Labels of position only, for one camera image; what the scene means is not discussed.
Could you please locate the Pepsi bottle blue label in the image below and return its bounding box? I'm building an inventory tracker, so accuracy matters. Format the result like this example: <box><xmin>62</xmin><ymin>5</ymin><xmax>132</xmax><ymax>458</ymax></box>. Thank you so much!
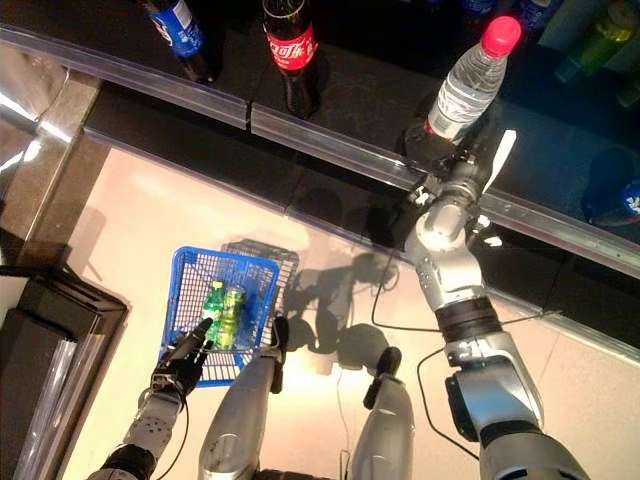
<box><xmin>147</xmin><ymin>0</ymin><xmax>210</xmax><ymax>85</ymax></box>
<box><xmin>459</xmin><ymin>0</ymin><xmax>501</xmax><ymax>16</ymax></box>
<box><xmin>509</xmin><ymin>0</ymin><xmax>552</xmax><ymax>32</ymax></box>
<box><xmin>581</xmin><ymin>148</ymin><xmax>640</xmax><ymax>230</ymax></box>

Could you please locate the blue plastic shopping basket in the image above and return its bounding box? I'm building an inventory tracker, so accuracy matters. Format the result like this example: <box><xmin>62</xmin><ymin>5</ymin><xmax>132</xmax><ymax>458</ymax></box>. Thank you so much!
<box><xmin>158</xmin><ymin>244</ymin><xmax>282</xmax><ymax>390</ymax></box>

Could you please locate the silver robot right leg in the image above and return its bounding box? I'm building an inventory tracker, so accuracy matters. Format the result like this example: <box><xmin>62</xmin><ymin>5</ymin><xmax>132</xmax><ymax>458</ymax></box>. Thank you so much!
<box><xmin>349</xmin><ymin>346</ymin><xmax>417</xmax><ymax>480</ymax></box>

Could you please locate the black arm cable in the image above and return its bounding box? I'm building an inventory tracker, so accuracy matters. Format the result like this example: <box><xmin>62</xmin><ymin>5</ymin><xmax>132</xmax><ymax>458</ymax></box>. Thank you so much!
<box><xmin>152</xmin><ymin>394</ymin><xmax>192</xmax><ymax>474</ymax></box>
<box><xmin>370</xmin><ymin>249</ymin><xmax>544</xmax><ymax>461</ymax></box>

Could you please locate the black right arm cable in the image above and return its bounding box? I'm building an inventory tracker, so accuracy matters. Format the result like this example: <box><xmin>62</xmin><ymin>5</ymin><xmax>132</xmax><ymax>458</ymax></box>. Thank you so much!
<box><xmin>370</xmin><ymin>249</ymin><xmax>544</xmax><ymax>461</ymax></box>

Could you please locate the green Sprite bottle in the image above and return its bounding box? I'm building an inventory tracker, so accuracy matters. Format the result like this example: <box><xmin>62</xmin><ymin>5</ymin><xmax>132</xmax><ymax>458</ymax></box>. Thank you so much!
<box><xmin>201</xmin><ymin>280</ymin><xmax>227</xmax><ymax>346</ymax></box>

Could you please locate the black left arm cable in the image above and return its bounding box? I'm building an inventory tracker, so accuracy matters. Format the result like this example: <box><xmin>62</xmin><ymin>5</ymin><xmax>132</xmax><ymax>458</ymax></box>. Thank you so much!
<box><xmin>152</xmin><ymin>394</ymin><xmax>192</xmax><ymax>474</ymax></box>

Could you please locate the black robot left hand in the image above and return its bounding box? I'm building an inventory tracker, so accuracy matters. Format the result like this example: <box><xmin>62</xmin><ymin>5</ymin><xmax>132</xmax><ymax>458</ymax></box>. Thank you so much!
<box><xmin>151</xmin><ymin>317</ymin><xmax>215</xmax><ymax>401</ymax></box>

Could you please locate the yellow-green drink bottle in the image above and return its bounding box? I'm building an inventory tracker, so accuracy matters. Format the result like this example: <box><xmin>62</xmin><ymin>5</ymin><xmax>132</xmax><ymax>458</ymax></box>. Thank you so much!
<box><xmin>553</xmin><ymin>0</ymin><xmax>640</xmax><ymax>85</ymax></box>
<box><xmin>214</xmin><ymin>286</ymin><xmax>250</xmax><ymax>351</ymax></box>

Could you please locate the clear water bottle red cap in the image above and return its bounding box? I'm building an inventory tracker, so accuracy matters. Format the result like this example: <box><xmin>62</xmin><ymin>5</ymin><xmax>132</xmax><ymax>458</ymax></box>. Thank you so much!
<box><xmin>424</xmin><ymin>14</ymin><xmax>524</xmax><ymax>147</ymax></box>

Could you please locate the dark drinks shelf unit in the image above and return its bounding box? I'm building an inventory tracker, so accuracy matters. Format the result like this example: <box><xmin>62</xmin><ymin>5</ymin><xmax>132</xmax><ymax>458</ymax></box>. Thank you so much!
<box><xmin>0</xmin><ymin>0</ymin><xmax>640</xmax><ymax>351</ymax></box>

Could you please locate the brown glass shelf panel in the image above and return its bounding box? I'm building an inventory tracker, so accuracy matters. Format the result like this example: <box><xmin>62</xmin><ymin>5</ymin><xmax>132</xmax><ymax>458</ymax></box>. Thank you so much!
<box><xmin>0</xmin><ymin>39</ymin><xmax>109</xmax><ymax>229</ymax></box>

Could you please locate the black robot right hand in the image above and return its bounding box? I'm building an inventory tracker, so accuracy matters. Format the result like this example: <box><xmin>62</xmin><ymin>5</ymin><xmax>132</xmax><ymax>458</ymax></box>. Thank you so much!
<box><xmin>399</xmin><ymin>124</ymin><xmax>489</xmax><ymax>204</ymax></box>

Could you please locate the dark empty shelf unit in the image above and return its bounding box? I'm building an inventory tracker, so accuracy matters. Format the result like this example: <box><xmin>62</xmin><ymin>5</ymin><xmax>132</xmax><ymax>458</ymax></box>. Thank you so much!
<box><xmin>0</xmin><ymin>227</ymin><xmax>130</xmax><ymax>480</ymax></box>

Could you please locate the Coca-Cola bottle red label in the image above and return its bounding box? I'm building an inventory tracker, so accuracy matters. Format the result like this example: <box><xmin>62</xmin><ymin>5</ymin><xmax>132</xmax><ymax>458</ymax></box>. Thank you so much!
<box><xmin>260</xmin><ymin>0</ymin><xmax>322</xmax><ymax>120</ymax></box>

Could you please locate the clear plastic shelf price rail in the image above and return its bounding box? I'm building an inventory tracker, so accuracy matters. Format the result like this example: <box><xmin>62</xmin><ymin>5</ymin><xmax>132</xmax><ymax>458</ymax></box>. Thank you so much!
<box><xmin>12</xmin><ymin>319</ymin><xmax>109</xmax><ymax>480</ymax></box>
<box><xmin>0</xmin><ymin>23</ymin><xmax>252</xmax><ymax>132</ymax></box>
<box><xmin>249</xmin><ymin>102</ymin><xmax>640</xmax><ymax>275</ymax></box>

